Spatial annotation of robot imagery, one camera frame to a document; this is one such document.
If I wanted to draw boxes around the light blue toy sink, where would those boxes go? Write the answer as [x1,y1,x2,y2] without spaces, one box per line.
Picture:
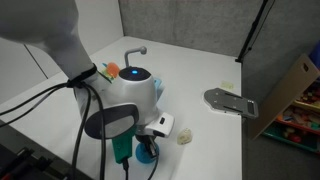
[154,78,164,99]

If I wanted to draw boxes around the grey metal mounting plate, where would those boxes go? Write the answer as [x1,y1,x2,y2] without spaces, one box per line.
[203,88,259,119]

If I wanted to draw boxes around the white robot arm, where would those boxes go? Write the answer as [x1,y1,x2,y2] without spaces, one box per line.
[0,0,174,156]

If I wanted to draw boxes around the yellow-green dish rack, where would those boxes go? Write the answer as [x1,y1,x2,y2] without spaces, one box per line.
[100,63,114,83]

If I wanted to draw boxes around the round blue plate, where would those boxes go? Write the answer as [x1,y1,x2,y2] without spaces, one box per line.
[135,143,156,164]

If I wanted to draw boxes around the grey toy faucet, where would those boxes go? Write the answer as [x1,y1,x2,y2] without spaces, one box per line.
[124,46,147,67]

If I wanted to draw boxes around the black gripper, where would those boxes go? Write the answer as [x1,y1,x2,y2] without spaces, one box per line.
[136,135,159,157]

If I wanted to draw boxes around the cream toy shell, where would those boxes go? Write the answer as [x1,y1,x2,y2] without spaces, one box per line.
[177,128,193,145]

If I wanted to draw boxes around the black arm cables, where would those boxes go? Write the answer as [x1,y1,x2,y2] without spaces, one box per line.
[0,65,160,180]

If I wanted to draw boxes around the black tripod stand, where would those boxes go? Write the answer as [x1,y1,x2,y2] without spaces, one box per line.
[235,0,269,64]

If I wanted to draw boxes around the green wrist camera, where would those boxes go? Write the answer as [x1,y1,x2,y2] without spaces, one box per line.
[112,127,136,164]

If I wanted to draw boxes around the orange toy plate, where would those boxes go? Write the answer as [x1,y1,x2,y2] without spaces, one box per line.
[106,62,120,78]

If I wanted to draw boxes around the toy shelf with toys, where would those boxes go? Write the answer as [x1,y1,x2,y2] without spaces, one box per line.
[261,79,320,154]

